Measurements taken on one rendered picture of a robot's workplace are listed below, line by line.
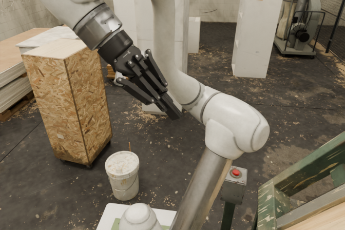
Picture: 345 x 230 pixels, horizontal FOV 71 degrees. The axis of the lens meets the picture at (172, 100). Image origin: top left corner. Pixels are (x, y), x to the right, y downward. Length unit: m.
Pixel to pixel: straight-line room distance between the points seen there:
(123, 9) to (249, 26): 2.27
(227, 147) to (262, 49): 3.91
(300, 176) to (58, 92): 1.90
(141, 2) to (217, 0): 6.02
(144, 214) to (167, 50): 0.68
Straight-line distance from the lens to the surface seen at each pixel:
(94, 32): 0.51
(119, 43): 0.52
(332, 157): 1.33
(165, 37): 0.63
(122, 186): 2.30
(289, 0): 6.61
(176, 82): 0.74
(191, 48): 5.76
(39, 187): 2.84
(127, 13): 4.82
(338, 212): 1.16
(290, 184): 1.44
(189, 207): 0.88
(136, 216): 1.07
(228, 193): 1.46
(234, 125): 0.74
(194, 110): 0.83
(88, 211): 2.48
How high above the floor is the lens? 1.95
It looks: 31 degrees down
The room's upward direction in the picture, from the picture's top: straight up
